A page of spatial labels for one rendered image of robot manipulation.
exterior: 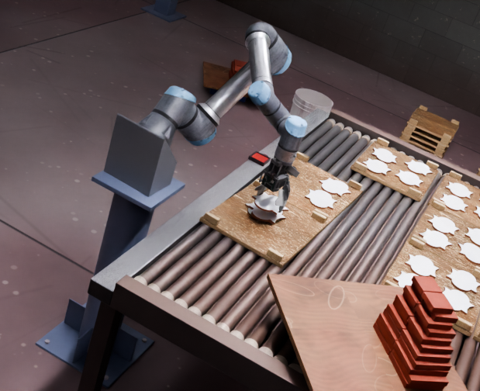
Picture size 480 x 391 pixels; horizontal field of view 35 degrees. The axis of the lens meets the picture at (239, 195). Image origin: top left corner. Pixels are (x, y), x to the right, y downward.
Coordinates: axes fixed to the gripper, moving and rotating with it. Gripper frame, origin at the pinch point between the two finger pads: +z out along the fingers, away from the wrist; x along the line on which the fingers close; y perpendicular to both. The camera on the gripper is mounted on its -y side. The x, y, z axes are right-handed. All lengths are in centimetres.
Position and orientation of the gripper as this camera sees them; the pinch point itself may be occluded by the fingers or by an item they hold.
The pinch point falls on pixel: (270, 202)
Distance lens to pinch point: 282.8
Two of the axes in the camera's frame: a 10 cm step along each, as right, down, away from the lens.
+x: 7.2, 5.2, -4.6
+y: -6.4, 2.1, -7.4
